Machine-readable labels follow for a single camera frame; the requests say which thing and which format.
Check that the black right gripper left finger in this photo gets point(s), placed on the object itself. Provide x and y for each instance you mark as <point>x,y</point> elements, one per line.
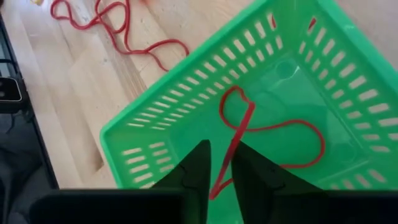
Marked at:
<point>196,174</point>

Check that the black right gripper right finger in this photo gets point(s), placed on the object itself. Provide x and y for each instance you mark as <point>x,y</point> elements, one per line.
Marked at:
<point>258,180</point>

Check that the red rubber band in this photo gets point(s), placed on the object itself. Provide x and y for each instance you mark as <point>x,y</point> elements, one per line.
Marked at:
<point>245,119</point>
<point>126,28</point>

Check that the green plastic basket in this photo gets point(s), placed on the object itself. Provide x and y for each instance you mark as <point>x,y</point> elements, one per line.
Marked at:
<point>186,130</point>

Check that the black aluminium table frame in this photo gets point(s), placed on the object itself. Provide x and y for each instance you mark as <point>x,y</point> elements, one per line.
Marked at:
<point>43,149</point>

